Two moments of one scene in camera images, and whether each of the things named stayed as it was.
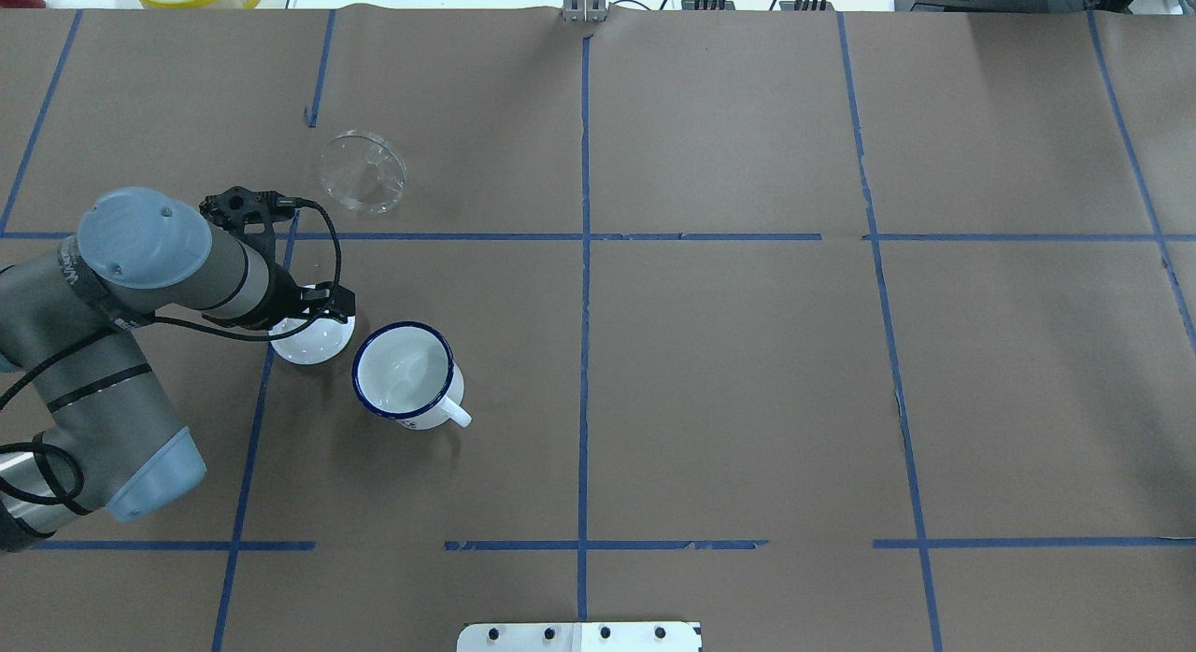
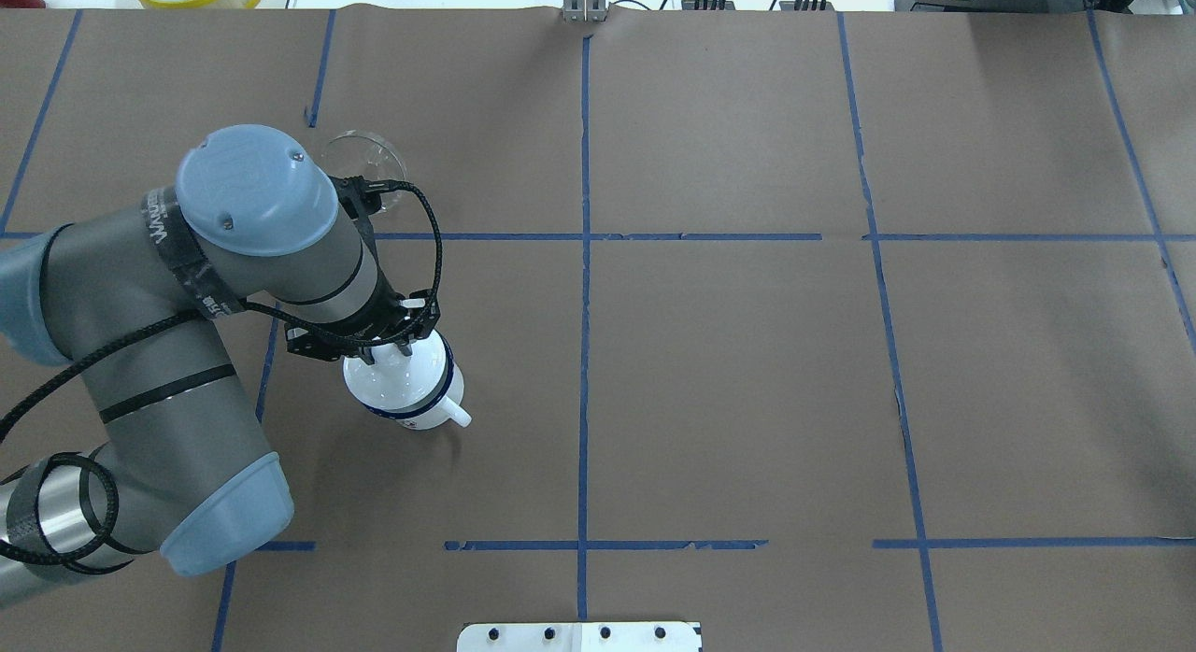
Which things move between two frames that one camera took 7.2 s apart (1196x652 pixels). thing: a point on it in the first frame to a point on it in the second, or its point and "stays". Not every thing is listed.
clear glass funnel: (363, 173) stays
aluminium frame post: (585, 0) stays
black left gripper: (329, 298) to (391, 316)
